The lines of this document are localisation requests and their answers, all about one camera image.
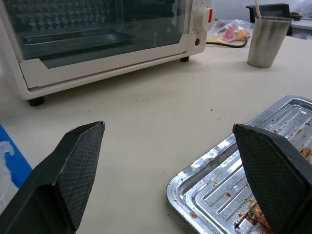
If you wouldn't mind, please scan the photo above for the silver metal baking tray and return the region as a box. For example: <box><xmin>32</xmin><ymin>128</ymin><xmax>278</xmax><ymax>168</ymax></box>
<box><xmin>166</xmin><ymin>95</ymin><xmax>312</xmax><ymax>234</ymax></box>

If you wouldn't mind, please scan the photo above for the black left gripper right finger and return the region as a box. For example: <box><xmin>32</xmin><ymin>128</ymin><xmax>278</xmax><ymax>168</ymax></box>
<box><xmin>233</xmin><ymin>123</ymin><xmax>312</xmax><ymax>234</ymax></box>

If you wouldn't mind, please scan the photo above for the black power cable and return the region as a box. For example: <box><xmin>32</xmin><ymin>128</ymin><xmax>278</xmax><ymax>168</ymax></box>
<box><xmin>206</xmin><ymin>39</ymin><xmax>248</xmax><ymax>49</ymax></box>

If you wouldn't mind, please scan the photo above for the stainless steel cup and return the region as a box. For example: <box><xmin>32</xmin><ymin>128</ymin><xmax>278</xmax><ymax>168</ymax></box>
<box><xmin>247</xmin><ymin>16</ymin><xmax>294</xmax><ymax>69</ymax></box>

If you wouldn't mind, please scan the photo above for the white toaster oven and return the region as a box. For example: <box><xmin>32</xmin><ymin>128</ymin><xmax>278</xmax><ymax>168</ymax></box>
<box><xmin>0</xmin><ymin>0</ymin><xmax>215</xmax><ymax>107</ymax></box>

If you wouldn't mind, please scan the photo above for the dark oven tray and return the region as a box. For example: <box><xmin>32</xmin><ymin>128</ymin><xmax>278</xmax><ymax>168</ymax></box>
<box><xmin>19</xmin><ymin>29</ymin><xmax>135</xmax><ymax>59</ymax></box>

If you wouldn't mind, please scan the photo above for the clear plastic bag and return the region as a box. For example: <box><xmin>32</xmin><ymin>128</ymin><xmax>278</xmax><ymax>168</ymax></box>
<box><xmin>208</xmin><ymin>19</ymin><xmax>255</xmax><ymax>43</ymax></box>

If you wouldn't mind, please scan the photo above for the blue plastic box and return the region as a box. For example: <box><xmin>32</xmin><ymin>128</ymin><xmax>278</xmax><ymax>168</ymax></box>
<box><xmin>0</xmin><ymin>123</ymin><xmax>33</xmax><ymax>208</ymax></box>

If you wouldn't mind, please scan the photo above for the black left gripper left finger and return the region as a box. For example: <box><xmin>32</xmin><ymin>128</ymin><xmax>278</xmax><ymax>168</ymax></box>
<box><xmin>0</xmin><ymin>121</ymin><xmax>106</xmax><ymax>234</ymax></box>

